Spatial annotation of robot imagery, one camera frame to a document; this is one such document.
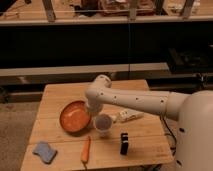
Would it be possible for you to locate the orange ceramic bowl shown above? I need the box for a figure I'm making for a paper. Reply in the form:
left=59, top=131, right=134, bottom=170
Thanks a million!
left=59, top=100, right=91, bottom=133

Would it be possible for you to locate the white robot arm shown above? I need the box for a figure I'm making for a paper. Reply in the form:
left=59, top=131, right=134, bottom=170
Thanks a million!
left=85, top=75, right=213, bottom=171

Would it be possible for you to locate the white plastic bottle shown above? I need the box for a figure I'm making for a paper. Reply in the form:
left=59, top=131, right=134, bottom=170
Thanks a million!
left=111, top=109, right=143, bottom=123

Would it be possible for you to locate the black binder clip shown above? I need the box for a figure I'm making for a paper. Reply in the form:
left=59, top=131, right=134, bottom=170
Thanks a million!
left=120, top=133, right=129, bottom=155

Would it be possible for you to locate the wooden table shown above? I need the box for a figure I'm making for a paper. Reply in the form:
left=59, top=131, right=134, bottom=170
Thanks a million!
left=21, top=83, right=173, bottom=171

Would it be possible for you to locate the orange carrot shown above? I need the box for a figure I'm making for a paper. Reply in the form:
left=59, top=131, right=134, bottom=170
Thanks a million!
left=81, top=136, right=91, bottom=163

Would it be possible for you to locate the blue sponge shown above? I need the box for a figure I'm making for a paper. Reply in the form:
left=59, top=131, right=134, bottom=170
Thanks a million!
left=32, top=141, right=57, bottom=164

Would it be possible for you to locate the black power cable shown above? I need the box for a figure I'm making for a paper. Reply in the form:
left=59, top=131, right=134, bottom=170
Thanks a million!
left=159, top=114, right=178, bottom=158

